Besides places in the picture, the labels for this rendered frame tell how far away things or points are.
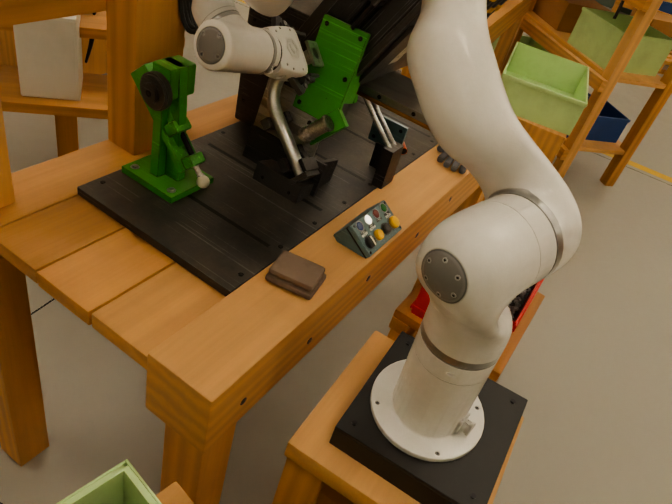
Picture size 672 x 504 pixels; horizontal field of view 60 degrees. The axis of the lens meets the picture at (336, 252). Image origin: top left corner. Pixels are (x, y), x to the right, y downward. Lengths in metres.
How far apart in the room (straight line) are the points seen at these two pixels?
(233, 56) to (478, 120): 0.50
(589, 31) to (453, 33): 3.38
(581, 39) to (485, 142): 3.41
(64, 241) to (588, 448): 1.94
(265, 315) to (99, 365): 1.14
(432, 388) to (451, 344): 0.10
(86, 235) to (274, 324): 0.42
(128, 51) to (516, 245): 0.95
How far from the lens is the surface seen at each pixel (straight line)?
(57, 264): 1.16
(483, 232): 0.65
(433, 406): 0.90
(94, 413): 2.01
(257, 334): 1.02
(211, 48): 1.06
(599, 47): 3.97
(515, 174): 0.74
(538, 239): 0.70
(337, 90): 1.31
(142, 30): 1.33
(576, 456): 2.40
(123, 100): 1.42
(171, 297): 1.10
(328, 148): 1.59
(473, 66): 0.70
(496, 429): 1.03
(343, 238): 1.24
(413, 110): 1.37
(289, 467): 1.02
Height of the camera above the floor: 1.66
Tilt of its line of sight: 38 degrees down
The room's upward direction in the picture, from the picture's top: 17 degrees clockwise
